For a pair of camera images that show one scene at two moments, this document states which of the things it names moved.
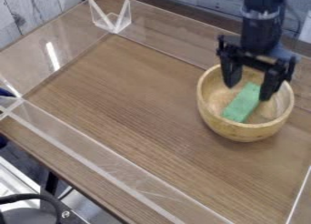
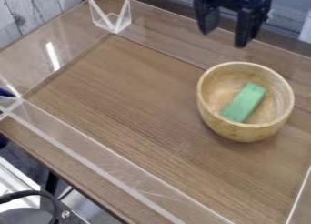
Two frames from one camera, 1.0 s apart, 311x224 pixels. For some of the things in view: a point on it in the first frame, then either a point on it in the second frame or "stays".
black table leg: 51,183 stays
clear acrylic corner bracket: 111,22 stays
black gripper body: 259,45 → 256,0
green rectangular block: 243,103 stays
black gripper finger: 274,78 → 247,25
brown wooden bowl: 234,113 stays
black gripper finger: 232,70 → 207,12
